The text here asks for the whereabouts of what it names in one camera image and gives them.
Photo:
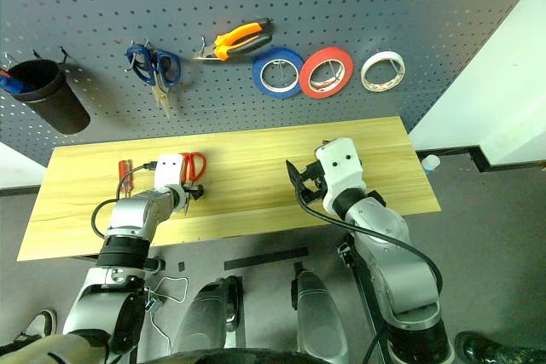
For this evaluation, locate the red tape roll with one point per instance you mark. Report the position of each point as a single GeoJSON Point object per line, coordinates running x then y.
{"type": "Point", "coordinates": [324, 57]}

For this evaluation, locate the white plastic bottle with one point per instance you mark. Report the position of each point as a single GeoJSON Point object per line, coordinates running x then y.
{"type": "Point", "coordinates": [431, 163]}

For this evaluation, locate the black floor tape strip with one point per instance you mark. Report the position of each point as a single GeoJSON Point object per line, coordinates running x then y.
{"type": "Point", "coordinates": [264, 258]}

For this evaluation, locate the white and black sneaker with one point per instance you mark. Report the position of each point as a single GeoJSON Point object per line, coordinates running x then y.
{"type": "Point", "coordinates": [40, 323]}

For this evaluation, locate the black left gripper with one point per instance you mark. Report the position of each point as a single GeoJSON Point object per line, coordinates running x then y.
{"type": "Point", "coordinates": [194, 192]}

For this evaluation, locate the silver pegboard hook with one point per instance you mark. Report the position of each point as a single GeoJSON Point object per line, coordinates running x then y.
{"type": "Point", "coordinates": [204, 45]}
{"type": "Point", "coordinates": [7, 59]}

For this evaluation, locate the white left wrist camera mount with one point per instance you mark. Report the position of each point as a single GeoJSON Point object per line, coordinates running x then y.
{"type": "Point", "coordinates": [168, 176]}

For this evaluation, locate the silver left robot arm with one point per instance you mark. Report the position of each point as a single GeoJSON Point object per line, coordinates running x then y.
{"type": "Point", "coordinates": [132, 210]}

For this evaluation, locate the black baseboard strip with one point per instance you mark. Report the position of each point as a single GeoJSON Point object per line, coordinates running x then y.
{"type": "Point", "coordinates": [482, 159]}

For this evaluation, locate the black cylindrical holder cup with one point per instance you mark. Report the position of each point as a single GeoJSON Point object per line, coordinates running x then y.
{"type": "Point", "coordinates": [55, 104]}

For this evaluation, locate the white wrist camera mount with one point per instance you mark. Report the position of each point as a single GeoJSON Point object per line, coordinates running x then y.
{"type": "Point", "coordinates": [168, 176]}
{"type": "Point", "coordinates": [341, 176]}

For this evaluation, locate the grey pegboard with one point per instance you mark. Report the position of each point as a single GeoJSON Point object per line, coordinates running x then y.
{"type": "Point", "coordinates": [341, 10]}

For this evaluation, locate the blue tape roll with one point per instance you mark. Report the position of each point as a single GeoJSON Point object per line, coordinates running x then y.
{"type": "Point", "coordinates": [258, 78]}

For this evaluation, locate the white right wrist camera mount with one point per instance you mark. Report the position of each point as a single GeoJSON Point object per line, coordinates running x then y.
{"type": "Point", "coordinates": [341, 176]}

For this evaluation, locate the orange and black pliers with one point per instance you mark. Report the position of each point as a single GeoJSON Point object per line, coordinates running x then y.
{"type": "Point", "coordinates": [239, 36]}

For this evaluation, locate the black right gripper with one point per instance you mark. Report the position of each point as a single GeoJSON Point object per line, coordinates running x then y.
{"type": "Point", "coordinates": [313, 180]}

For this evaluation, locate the white tape roll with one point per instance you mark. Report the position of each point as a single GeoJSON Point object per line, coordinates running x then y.
{"type": "Point", "coordinates": [384, 56]}

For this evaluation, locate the black shoe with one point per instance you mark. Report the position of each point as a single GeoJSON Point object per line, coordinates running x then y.
{"type": "Point", "coordinates": [482, 347]}

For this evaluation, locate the dark rounded silver robot leg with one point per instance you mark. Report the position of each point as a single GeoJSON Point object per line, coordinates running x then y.
{"type": "Point", "coordinates": [317, 317]}
{"type": "Point", "coordinates": [209, 317]}

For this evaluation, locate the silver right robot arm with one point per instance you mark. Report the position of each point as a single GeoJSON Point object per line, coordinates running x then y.
{"type": "Point", "coordinates": [384, 227]}

